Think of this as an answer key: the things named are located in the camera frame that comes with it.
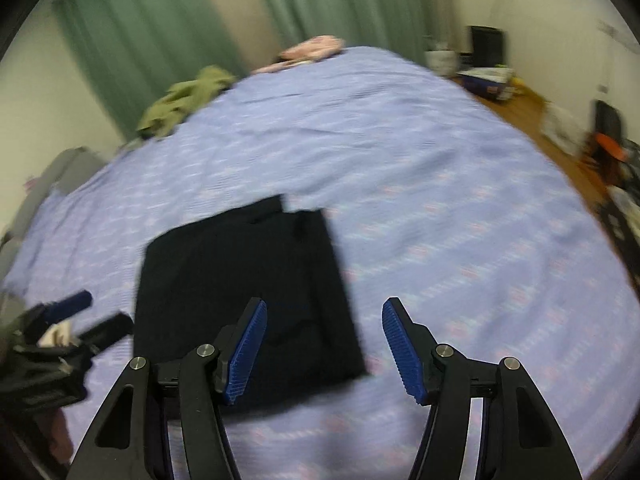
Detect blue patterned bed sheet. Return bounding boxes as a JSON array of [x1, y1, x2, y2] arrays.
[[6, 47, 639, 479]]

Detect cardboard box on floor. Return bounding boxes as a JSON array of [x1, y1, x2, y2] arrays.
[[458, 67, 514, 102]]

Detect green curtain right panel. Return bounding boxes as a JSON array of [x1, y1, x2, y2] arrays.
[[265, 0, 456, 65]]

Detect olive green garment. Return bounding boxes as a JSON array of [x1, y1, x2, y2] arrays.
[[137, 65, 236, 139]]

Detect pink floral garment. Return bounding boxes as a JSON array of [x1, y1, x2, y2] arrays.
[[254, 35, 345, 74]]

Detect grey upholstered headboard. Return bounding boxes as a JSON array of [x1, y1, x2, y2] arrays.
[[1, 148, 105, 278]]

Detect green curtain panel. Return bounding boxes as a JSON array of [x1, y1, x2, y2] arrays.
[[265, 0, 456, 65], [52, 0, 247, 140]]

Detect white bucket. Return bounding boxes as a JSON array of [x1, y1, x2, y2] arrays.
[[424, 50, 459, 78]]

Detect black pants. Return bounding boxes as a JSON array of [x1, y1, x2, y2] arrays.
[[134, 196, 366, 414]]

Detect green curtain left panel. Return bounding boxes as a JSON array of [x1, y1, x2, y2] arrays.
[[52, 0, 247, 140]]

